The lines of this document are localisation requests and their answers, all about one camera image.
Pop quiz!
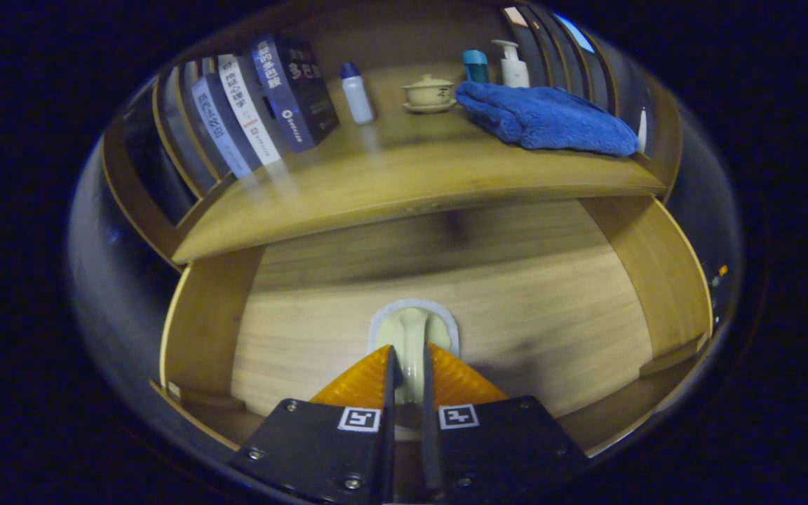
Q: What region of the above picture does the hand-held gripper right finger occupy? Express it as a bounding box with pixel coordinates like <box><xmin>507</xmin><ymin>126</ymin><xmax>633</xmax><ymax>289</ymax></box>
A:
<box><xmin>421</xmin><ymin>342</ymin><xmax>591</xmax><ymax>500</ymax></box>

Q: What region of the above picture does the white book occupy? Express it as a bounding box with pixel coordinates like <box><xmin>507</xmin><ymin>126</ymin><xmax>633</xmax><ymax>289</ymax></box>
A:
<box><xmin>217</xmin><ymin>54</ymin><xmax>285</xmax><ymax>167</ymax></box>

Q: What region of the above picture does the beige lidded ceramic teacup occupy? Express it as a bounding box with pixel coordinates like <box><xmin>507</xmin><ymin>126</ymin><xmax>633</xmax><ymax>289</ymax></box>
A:
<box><xmin>403</xmin><ymin>74</ymin><xmax>458</xmax><ymax>114</ymax></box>

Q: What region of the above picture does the white pump bottle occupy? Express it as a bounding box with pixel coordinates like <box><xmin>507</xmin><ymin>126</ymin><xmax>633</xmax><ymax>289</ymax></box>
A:
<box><xmin>492</xmin><ymin>39</ymin><xmax>531</xmax><ymax>89</ymax></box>

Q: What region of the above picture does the white sponge with green handle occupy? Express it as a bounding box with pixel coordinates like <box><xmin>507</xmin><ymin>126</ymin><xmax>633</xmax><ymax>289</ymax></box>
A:
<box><xmin>368</xmin><ymin>298</ymin><xmax>461</xmax><ymax>408</ymax></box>

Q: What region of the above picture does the black backdrop cloth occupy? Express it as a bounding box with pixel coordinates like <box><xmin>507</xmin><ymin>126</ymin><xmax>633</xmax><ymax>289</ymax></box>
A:
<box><xmin>67</xmin><ymin>11</ymin><xmax>743</xmax><ymax>457</ymax></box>

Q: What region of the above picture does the teal bottle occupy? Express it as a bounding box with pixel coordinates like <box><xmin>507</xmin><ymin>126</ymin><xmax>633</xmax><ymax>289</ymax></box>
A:
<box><xmin>462</xmin><ymin>49</ymin><xmax>490</xmax><ymax>85</ymax></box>

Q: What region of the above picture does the wooden drawer with black knob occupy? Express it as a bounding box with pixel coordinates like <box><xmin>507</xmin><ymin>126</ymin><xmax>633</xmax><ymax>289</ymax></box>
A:
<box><xmin>159</xmin><ymin>196</ymin><xmax>717</xmax><ymax>457</ymax></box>

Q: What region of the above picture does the folded blue towel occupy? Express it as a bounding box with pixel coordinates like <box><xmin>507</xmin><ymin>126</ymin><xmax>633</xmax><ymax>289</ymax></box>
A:
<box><xmin>454</xmin><ymin>81</ymin><xmax>640</xmax><ymax>157</ymax></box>

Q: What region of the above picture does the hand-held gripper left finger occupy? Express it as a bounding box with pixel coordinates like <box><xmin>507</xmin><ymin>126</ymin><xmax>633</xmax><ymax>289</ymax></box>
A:
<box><xmin>227</xmin><ymin>344</ymin><xmax>398</xmax><ymax>504</ymax></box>

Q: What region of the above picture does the dark blue book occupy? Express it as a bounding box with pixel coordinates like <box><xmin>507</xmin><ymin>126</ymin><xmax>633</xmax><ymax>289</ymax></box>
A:
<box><xmin>250</xmin><ymin>34</ymin><xmax>340</xmax><ymax>154</ymax></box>

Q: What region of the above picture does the light blue book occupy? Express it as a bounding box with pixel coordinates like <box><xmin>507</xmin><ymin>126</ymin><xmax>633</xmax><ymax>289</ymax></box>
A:
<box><xmin>190</xmin><ymin>74</ymin><xmax>264</xmax><ymax>180</ymax></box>

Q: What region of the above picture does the white bottle with blue cap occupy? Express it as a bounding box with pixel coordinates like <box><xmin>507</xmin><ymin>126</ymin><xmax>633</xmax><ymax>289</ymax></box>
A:
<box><xmin>339</xmin><ymin>62</ymin><xmax>375</xmax><ymax>126</ymax></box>

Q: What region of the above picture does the wooden countertop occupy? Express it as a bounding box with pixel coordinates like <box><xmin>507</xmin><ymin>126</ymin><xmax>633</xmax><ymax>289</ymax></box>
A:
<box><xmin>171</xmin><ymin>63</ymin><xmax>668</xmax><ymax>266</ymax></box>

